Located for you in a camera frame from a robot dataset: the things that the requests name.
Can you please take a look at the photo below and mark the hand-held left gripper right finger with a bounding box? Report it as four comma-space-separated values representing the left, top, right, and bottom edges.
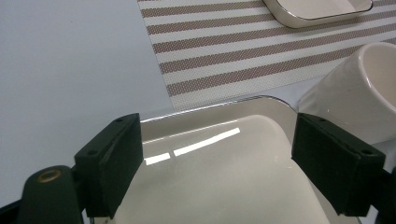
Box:
290, 112, 387, 217

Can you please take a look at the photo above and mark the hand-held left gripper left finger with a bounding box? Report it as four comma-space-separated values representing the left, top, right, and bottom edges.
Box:
74, 112, 145, 219

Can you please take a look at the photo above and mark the white ribbed cup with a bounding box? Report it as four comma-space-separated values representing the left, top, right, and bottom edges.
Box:
298, 41, 396, 146

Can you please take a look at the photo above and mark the light blue table mat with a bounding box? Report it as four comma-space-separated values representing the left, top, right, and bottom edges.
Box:
0, 0, 396, 209

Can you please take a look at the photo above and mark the striped woven placemat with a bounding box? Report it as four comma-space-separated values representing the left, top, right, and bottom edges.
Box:
136, 0, 396, 112

